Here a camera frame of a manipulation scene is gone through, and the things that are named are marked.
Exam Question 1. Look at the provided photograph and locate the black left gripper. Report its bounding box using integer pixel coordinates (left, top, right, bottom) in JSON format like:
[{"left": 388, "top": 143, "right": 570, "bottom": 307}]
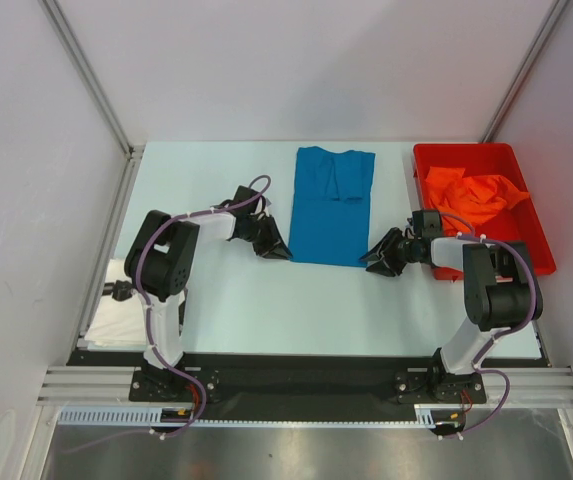
[{"left": 241, "top": 215, "right": 291, "bottom": 261}]

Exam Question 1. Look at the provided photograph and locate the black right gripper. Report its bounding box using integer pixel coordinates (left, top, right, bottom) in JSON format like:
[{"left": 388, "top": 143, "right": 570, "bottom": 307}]
[{"left": 361, "top": 227, "right": 418, "bottom": 277}]

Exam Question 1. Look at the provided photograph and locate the blue t shirt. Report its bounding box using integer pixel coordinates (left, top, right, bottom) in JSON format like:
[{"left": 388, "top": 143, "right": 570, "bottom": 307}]
[{"left": 288, "top": 146, "right": 376, "bottom": 268}]

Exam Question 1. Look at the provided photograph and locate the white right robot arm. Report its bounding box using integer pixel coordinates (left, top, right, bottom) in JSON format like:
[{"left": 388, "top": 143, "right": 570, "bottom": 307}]
[{"left": 360, "top": 227, "right": 543, "bottom": 401}]

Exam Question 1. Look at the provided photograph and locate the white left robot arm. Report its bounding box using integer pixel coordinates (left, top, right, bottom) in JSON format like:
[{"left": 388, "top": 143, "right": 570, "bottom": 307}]
[{"left": 124, "top": 206, "right": 292, "bottom": 400}]

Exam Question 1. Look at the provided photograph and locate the orange t shirt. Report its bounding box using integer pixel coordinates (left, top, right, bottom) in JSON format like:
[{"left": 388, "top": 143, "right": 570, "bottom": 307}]
[{"left": 425, "top": 167, "right": 530, "bottom": 236}]

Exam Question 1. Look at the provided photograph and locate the red plastic bin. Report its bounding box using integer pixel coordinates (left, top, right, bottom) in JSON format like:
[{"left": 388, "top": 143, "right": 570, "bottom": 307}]
[{"left": 411, "top": 142, "right": 558, "bottom": 281}]

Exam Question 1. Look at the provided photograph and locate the white cloth pile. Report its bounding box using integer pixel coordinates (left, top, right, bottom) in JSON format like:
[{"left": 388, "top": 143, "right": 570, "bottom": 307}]
[{"left": 85, "top": 257, "right": 187, "bottom": 349}]

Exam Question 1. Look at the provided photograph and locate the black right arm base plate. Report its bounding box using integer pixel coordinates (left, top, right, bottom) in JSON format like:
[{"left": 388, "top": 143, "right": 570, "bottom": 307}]
[{"left": 392, "top": 369, "right": 487, "bottom": 405}]

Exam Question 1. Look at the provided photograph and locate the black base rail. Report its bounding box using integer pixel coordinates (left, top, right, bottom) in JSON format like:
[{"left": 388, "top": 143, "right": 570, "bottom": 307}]
[{"left": 65, "top": 352, "right": 551, "bottom": 424}]

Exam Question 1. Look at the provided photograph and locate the aluminium corner frame post left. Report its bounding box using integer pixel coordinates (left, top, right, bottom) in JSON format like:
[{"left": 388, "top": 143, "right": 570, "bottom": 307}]
[{"left": 38, "top": 0, "right": 135, "bottom": 156}]

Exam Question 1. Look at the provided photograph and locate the aluminium corner frame post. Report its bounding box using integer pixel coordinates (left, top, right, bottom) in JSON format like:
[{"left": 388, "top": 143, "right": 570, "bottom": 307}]
[
  {"left": 38, "top": 0, "right": 135, "bottom": 156},
  {"left": 478, "top": 0, "right": 573, "bottom": 143}
]

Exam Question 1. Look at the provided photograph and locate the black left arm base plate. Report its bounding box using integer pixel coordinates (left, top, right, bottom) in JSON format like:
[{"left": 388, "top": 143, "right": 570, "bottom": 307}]
[{"left": 128, "top": 361, "right": 219, "bottom": 403}]

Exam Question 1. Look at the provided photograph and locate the aluminium front frame rail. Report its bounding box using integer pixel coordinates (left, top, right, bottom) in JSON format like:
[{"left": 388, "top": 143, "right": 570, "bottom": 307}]
[{"left": 38, "top": 366, "right": 573, "bottom": 409}]

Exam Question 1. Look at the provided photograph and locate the aluminium corner frame post right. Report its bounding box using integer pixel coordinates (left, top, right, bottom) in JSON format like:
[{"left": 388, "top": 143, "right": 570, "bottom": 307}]
[{"left": 478, "top": 0, "right": 573, "bottom": 143}]

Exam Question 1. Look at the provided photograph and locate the white slotted cable duct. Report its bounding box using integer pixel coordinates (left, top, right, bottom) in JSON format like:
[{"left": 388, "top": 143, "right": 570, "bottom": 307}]
[{"left": 58, "top": 406, "right": 436, "bottom": 430}]

